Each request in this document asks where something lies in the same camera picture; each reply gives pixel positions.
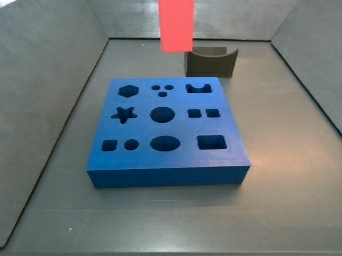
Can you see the blue shape-sorting block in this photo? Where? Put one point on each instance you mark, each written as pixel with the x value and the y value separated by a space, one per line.
pixel 168 133

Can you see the red rectangular block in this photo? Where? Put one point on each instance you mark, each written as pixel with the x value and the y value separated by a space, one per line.
pixel 177 25

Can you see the dark grey curved holder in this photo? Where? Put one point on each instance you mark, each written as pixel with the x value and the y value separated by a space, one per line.
pixel 210 62

